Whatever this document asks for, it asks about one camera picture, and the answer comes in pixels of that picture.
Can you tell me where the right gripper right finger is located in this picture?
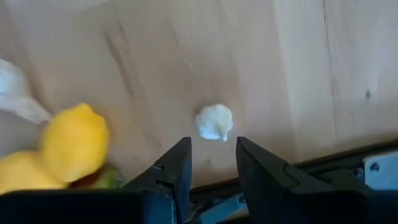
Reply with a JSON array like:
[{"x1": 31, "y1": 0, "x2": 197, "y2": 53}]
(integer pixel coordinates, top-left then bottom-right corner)
[{"x1": 235, "y1": 136, "x2": 398, "y2": 224}]

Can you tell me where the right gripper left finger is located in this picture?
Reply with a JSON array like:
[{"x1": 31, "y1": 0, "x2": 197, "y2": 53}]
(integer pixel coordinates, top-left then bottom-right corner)
[{"x1": 0, "y1": 136, "x2": 193, "y2": 224}]

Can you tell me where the white garlic bulb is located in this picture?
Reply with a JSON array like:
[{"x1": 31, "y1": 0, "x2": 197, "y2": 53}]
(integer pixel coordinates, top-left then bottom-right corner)
[
  {"x1": 195, "y1": 103, "x2": 234, "y2": 142},
  {"x1": 0, "y1": 58, "x2": 53, "y2": 124}
]

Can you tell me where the silver corner bracket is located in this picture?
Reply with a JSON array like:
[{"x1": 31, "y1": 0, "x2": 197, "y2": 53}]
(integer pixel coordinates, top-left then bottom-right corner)
[{"x1": 362, "y1": 151, "x2": 398, "y2": 191}]

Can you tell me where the yellow lemon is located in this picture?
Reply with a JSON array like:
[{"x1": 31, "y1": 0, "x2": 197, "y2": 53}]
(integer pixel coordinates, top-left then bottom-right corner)
[
  {"x1": 0, "y1": 151, "x2": 68, "y2": 195},
  {"x1": 39, "y1": 102, "x2": 110, "y2": 184}
]

